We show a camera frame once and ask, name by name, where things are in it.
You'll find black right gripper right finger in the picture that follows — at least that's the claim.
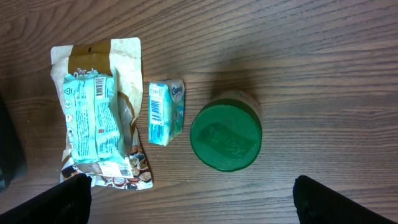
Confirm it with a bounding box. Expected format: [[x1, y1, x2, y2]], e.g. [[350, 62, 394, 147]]
[[293, 175, 395, 224]]

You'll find green lid white jar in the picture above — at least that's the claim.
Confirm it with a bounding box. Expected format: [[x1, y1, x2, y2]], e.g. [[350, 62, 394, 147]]
[[190, 90, 262, 172]]

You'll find green white Kleenex tissue pack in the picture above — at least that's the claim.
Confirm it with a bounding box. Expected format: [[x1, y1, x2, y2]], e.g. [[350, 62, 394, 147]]
[[148, 79, 185, 146]]

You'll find brown snack packet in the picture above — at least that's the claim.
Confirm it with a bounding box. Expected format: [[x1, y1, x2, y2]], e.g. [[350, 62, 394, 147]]
[[50, 37, 144, 175]]

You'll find white labelled snack packet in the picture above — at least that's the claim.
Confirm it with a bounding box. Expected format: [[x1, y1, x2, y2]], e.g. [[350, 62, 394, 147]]
[[60, 123, 153, 190]]

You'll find teal snack packet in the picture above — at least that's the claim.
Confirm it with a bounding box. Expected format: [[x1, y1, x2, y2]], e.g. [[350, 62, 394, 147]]
[[63, 71, 124, 164]]

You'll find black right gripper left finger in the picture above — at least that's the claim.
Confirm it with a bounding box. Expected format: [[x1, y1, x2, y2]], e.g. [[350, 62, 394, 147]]
[[1, 174, 92, 224]]

